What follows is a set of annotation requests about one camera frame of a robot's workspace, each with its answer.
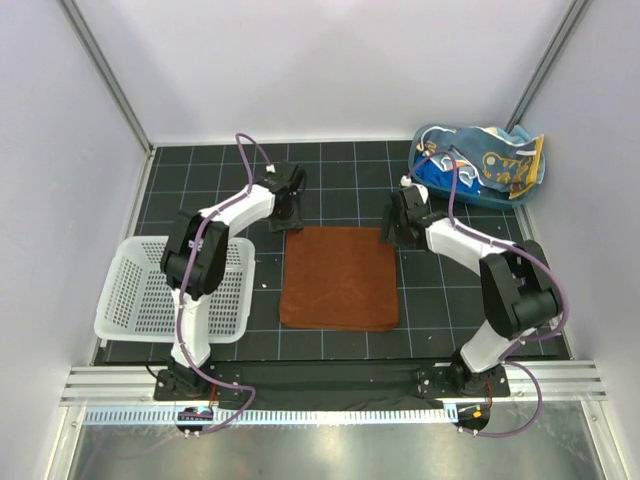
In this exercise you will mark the left aluminium frame post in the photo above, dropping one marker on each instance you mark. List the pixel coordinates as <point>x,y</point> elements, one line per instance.
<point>88,41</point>

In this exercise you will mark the brown towel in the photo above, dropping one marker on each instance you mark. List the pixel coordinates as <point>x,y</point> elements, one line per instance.
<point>339,278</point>

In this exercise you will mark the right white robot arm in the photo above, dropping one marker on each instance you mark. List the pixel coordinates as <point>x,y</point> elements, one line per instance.
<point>519,291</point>

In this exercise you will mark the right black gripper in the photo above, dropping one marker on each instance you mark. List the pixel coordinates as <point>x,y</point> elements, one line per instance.
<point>388,229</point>

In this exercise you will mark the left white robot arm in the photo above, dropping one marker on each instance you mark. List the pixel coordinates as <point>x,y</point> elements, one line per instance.
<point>194,262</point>

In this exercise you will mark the slotted cable duct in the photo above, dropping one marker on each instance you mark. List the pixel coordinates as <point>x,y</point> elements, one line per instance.
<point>183,416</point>

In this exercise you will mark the right aluminium frame post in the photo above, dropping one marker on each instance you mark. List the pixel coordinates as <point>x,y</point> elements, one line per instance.
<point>562,35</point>

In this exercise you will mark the aluminium frame post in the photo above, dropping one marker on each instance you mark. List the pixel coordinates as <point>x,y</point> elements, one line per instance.
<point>562,35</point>
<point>88,41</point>

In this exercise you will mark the white perforated plastic basket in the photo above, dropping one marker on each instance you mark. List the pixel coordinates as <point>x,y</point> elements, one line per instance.
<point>136,304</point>

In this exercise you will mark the bright blue cloth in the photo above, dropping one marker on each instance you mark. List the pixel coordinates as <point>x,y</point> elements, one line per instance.
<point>439,172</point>

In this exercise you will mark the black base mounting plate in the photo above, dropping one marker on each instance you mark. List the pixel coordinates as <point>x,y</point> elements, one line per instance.
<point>332,385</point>

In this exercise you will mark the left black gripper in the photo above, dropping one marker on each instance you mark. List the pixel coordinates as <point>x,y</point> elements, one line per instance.
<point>294,223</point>

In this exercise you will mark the blue plastic tub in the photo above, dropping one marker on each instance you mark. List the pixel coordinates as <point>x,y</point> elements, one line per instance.
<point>480,197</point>

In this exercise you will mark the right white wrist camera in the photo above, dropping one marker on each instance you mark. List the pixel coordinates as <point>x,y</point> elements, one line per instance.
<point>406,182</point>

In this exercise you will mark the aluminium front rail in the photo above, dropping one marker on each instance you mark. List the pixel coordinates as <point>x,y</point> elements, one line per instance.
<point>567,380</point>

